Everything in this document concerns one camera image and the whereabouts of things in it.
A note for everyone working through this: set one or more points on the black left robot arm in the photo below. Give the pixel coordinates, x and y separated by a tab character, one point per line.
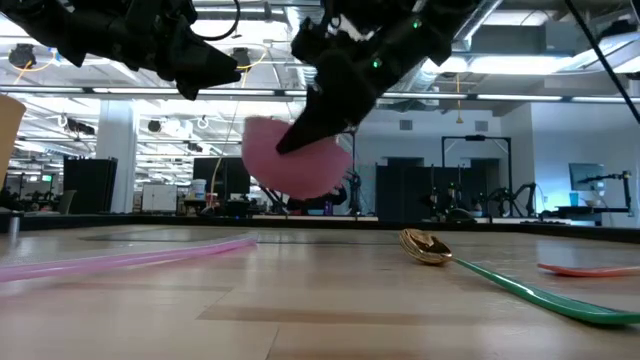
60	30

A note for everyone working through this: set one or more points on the black screen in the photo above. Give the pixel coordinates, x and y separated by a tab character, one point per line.
225	180

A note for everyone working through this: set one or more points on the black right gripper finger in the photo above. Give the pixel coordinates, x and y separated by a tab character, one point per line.
325	120

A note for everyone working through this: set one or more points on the wall monitor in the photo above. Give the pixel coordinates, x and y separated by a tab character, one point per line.
585	175

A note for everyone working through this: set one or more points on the grey chair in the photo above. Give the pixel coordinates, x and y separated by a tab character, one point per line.
66	200

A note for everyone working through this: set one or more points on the dark desk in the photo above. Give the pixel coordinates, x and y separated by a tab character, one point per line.
590	210

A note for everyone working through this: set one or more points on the white bucket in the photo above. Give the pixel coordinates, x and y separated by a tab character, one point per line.
198	190

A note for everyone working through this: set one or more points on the silver ceiling duct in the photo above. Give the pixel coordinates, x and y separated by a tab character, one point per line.
482	20

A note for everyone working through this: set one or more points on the pink plastic bowl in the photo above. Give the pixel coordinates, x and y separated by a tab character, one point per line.
300	175

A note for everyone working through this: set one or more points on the long ceiling light bar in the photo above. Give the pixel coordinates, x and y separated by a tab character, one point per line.
125	90
520	97
425	95
605	99

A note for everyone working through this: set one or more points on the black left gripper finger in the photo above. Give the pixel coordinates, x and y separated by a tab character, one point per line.
205	57
195	82

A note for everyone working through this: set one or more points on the translucent black-edged baking mat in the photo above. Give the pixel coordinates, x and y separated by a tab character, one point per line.
165	234

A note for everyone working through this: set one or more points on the black ceiling fixture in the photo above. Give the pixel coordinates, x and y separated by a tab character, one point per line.
241	57
21	55

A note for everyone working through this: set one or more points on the pink translucent straw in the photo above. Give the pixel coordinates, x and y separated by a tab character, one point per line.
125	260

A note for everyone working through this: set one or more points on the white building pillar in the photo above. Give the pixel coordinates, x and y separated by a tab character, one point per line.
117	165

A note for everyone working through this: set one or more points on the white cabinet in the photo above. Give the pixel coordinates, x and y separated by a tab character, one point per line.
159	197

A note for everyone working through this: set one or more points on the grey metal post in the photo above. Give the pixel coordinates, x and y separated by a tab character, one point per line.
14	224

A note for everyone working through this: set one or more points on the black background robot arm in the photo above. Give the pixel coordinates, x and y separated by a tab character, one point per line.
626	192

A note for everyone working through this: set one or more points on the black background robot arms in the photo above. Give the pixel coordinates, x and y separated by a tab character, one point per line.
529	187

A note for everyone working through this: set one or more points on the grey wall vent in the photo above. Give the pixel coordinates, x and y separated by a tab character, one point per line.
481	125
406	125

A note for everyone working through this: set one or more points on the black cabinet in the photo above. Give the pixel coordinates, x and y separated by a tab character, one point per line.
90	185

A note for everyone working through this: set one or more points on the blue cup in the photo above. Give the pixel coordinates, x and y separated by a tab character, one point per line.
574	200

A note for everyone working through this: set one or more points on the person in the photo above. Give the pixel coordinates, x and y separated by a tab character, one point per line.
315	204

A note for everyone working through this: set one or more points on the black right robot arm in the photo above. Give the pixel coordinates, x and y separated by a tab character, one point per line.
452	20

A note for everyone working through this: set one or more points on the black partition wall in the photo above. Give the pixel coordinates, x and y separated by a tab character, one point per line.
405	195

